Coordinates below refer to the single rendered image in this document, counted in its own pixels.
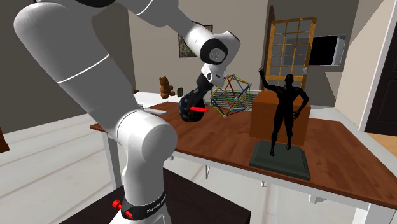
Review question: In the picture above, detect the brown box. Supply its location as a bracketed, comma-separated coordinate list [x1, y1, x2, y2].
[249, 90, 312, 147]

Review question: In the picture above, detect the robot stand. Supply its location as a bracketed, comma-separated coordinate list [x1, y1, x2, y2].
[59, 167, 252, 224]

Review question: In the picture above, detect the colourful rod polyhedron toy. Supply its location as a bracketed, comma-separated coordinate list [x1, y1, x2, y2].
[210, 73, 253, 119]

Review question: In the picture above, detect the dark door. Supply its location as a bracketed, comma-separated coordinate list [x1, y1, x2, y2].
[364, 29, 397, 137]

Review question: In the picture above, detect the black human figure statue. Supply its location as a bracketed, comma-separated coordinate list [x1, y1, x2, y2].
[249, 67, 312, 181]

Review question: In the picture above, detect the wooden framed glass door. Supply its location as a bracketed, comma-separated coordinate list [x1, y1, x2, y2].
[263, 16, 318, 92]

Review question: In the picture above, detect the brown teddy bear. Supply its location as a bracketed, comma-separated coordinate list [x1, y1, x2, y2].
[159, 76, 176, 99]

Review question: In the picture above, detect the white elongated object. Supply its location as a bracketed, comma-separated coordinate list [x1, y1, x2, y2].
[142, 105, 167, 116]

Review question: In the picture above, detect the black screen white frame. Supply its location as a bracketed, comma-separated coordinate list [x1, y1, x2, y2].
[309, 34, 347, 67]

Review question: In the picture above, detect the black round object red bar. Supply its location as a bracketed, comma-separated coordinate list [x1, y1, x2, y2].
[179, 92, 209, 123]

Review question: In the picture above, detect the wall picture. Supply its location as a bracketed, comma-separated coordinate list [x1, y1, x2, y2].
[178, 20, 214, 59]

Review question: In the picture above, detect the wooden table white frame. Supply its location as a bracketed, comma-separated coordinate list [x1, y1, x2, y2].
[90, 101, 397, 224]

